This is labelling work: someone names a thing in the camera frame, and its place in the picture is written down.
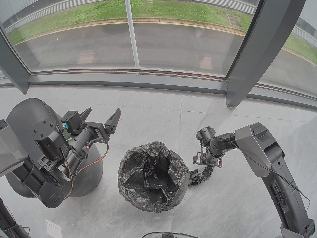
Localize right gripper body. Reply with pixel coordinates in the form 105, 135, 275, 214
192, 151, 220, 169

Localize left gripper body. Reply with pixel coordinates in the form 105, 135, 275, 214
66, 122, 110, 169

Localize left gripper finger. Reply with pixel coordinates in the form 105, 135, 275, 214
80, 108, 93, 124
104, 109, 122, 136

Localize black plastic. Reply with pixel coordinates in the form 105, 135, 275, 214
189, 166, 214, 187

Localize black plastic bag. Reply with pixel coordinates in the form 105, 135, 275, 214
117, 141, 191, 213

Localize dark grey round chair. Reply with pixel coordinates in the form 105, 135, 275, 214
4, 98, 104, 198

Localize window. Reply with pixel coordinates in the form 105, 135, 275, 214
0, 0, 317, 108

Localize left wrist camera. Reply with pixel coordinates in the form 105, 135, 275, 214
61, 111, 86, 135

